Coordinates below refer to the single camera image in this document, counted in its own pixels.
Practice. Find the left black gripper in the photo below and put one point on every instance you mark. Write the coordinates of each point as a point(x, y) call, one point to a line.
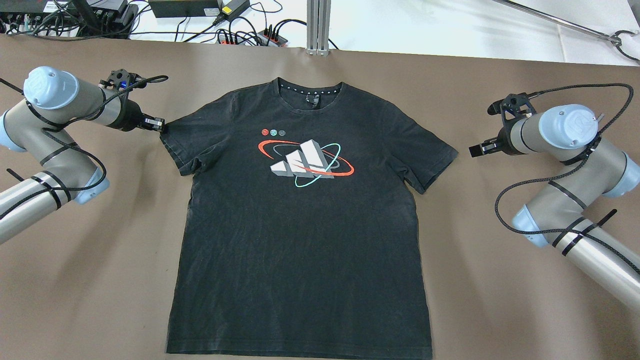
point(132, 117)

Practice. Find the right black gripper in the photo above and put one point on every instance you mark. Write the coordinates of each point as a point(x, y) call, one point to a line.
point(506, 141)

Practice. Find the black graphic t-shirt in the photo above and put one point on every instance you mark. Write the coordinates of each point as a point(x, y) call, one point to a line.
point(301, 236)

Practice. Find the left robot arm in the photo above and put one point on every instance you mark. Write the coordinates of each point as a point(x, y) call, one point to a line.
point(53, 99)

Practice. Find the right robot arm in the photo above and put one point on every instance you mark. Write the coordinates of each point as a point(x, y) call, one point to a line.
point(592, 167)

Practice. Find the black power adapter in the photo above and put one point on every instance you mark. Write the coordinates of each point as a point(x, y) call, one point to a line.
point(234, 8)

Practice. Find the metal grabber rod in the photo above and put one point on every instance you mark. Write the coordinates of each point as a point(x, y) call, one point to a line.
point(614, 39)

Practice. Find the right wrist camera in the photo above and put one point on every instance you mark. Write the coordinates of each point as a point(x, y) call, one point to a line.
point(514, 104)

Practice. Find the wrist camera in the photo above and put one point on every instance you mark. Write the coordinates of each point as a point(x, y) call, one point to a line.
point(119, 80)
point(514, 104)

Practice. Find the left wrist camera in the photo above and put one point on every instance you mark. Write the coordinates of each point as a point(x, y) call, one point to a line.
point(119, 80)

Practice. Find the black network switch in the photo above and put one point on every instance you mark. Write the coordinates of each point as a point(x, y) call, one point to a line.
point(185, 8)

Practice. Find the aluminium frame post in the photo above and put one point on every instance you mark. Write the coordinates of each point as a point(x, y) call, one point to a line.
point(317, 27)

